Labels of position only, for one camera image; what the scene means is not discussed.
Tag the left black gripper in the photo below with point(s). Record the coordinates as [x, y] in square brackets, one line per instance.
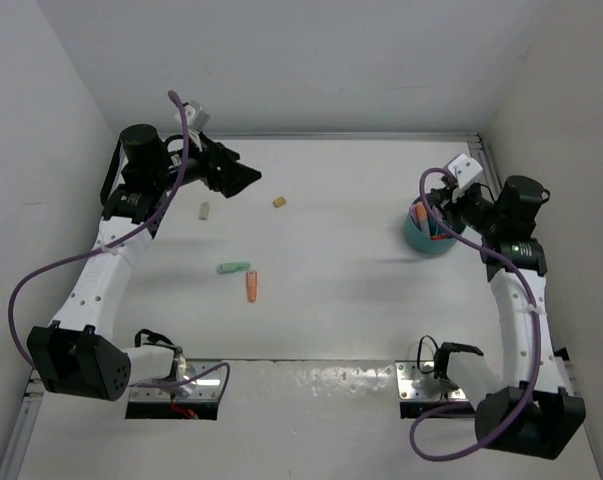
[229, 176]

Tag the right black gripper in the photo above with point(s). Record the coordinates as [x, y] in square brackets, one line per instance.
[448, 199]

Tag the grey orange highlighter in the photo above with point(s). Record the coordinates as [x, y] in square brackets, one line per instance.
[420, 213]

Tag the purple highlighter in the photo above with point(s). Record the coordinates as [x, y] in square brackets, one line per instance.
[424, 227]

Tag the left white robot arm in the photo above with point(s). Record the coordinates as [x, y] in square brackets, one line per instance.
[74, 354]

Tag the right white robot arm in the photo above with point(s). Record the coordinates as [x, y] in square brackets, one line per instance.
[528, 408]

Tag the teal round organizer container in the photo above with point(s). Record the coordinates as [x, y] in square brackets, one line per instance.
[434, 241]

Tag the small gold eraser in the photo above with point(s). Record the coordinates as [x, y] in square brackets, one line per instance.
[280, 201]

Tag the green highlighter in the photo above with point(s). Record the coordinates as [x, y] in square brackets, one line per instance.
[232, 267]

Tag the orange highlighter lower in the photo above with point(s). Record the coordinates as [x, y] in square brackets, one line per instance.
[252, 286]

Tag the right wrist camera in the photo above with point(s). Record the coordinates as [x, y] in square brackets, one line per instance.
[465, 172]

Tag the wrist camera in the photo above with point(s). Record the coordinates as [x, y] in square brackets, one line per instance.
[465, 172]
[192, 117]

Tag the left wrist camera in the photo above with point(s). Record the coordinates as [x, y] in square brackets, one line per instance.
[192, 117]

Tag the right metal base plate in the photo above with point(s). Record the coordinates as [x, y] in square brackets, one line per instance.
[413, 385]

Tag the metal base plate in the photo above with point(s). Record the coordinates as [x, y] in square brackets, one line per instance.
[413, 385]
[200, 381]

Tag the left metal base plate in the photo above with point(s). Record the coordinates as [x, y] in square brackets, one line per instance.
[200, 381]

